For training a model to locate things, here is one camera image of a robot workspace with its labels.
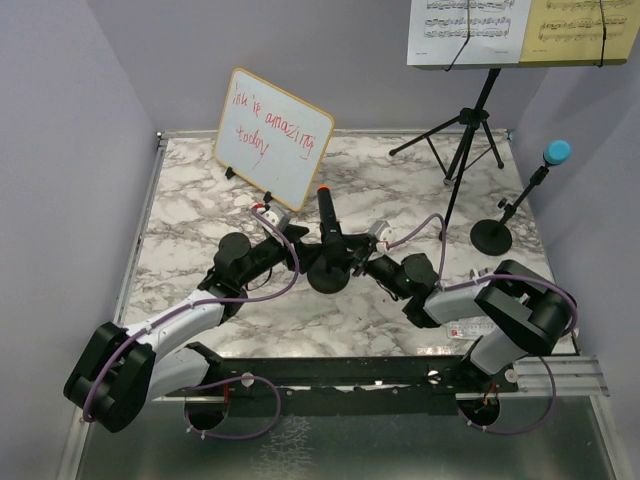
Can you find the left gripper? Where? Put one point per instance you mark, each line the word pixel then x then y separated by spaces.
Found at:
pixel 305 252

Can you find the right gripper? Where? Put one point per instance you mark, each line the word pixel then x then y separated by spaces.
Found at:
pixel 361 248

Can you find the black microphone orange tip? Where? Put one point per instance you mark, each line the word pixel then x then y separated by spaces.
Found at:
pixel 334 248

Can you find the black microphone stand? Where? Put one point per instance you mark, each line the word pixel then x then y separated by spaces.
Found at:
pixel 492 237
pixel 327 282

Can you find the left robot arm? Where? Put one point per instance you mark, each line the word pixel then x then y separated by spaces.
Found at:
pixel 121 368

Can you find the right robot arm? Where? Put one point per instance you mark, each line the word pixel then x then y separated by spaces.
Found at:
pixel 531 314

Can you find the yellow-framed whiteboard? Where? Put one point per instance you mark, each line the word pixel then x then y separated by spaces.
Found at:
pixel 272 139

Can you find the clear ruler set packet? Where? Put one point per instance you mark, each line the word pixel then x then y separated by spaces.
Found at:
pixel 469 329

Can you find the black tripod music stand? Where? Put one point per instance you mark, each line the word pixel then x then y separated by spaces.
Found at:
pixel 472 119

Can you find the blue-headed microphone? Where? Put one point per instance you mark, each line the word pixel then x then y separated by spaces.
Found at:
pixel 556 153

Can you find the white sheet music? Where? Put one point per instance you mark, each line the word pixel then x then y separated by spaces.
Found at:
pixel 452 34

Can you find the yellow sheet music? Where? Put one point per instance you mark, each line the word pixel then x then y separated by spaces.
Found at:
pixel 579 33

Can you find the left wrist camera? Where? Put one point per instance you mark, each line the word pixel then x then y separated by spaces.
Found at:
pixel 274 216

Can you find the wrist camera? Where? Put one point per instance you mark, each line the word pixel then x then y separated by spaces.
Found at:
pixel 274 216
pixel 382 235

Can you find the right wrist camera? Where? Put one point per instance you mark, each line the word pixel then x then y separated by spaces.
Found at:
pixel 382 235

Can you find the black mounting rail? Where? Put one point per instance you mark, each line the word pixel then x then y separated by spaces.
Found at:
pixel 261 396

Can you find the aluminium frame rail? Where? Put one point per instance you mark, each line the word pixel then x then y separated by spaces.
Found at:
pixel 567 375

